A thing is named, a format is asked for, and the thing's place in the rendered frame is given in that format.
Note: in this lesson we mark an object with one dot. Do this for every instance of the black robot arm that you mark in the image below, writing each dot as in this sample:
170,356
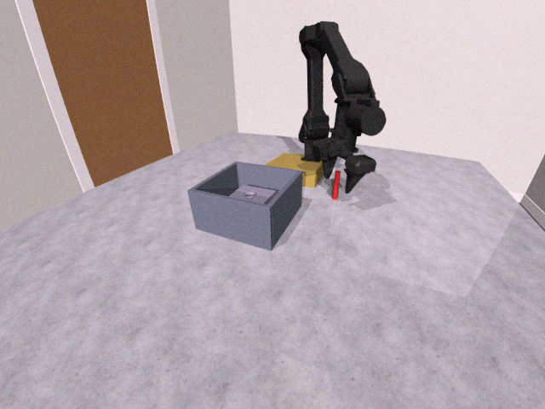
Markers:
357,106

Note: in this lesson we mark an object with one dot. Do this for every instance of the red peg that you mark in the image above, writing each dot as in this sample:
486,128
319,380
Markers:
336,184

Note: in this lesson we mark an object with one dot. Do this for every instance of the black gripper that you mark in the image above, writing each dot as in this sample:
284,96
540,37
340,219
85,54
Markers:
356,166

